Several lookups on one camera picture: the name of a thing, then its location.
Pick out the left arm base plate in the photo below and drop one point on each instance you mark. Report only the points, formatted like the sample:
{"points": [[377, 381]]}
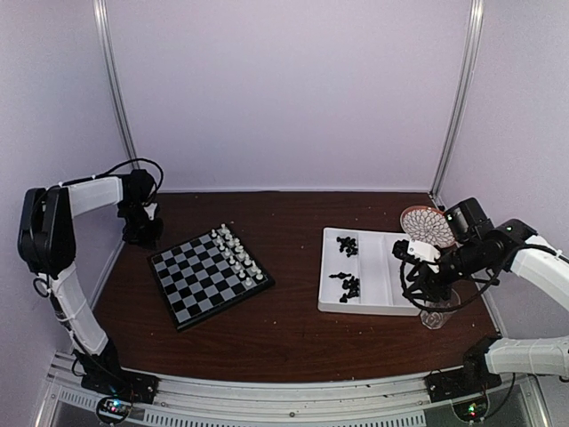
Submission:
{"points": [[130, 386]]}

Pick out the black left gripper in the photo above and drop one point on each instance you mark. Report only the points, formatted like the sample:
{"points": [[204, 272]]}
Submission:
{"points": [[148, 241]]}

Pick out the white chess pieces row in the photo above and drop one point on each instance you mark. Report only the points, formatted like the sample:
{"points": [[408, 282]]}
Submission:
{"points": [[232, 251]]}

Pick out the aluminium frame post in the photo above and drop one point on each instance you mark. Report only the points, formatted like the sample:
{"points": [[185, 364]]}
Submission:
{"points": [[468, 64], [101, 21]]}

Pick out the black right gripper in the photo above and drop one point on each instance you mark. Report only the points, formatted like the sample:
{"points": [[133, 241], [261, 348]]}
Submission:
{"points": [[427, 282]]}

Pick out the black white chess board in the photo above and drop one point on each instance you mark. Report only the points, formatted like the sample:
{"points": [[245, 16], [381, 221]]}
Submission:
{"points": [[196, 283]]}

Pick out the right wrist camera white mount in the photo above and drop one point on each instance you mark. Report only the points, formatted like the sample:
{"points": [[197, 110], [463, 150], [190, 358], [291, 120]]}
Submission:
{"points": [[416, 252]]}

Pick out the left aluminium frame post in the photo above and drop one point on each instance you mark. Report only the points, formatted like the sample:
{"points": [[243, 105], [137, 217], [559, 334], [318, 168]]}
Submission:
{"points": [[101, 21]]}

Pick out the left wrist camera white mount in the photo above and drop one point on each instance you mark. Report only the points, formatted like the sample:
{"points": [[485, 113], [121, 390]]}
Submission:
{"points": [[151, 210]]}

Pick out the right aluminium frame post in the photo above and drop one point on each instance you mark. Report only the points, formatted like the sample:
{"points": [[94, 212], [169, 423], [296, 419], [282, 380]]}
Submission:
{"points": [[468, 64]]}

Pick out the black chess pieces pile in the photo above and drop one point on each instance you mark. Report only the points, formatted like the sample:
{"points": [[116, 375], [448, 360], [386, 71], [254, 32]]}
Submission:
{"points": [[344, 271]]}

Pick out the front aluminium rail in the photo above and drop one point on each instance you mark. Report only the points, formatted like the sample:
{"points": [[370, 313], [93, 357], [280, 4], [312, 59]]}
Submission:
{"points": [[392, 401]]}

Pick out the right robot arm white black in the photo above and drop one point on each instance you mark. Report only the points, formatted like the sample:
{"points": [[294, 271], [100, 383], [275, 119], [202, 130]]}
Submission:
{"points": [[515, 248]]}

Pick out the patterned ceramic plate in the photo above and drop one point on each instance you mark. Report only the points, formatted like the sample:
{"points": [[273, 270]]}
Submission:
{"points": [[428, 225]]}

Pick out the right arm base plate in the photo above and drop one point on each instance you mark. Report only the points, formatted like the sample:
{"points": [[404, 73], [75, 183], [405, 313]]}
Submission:
{"points": [[455, 383]]}

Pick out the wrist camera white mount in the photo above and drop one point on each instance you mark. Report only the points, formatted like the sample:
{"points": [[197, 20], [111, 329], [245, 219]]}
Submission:
{"points": [[151, 210], [416, 252]]}

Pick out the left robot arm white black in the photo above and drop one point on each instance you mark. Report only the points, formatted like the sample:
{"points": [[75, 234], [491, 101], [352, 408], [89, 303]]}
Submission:
{"points": [[47, 244]]}

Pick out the white plastic compartment tray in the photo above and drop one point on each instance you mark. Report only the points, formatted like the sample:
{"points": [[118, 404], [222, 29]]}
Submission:
{"points": [[381, 292]]}

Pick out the clear drinking glass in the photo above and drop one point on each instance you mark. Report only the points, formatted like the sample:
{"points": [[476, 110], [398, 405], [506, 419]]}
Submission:
{"points": [[434, 320]]}

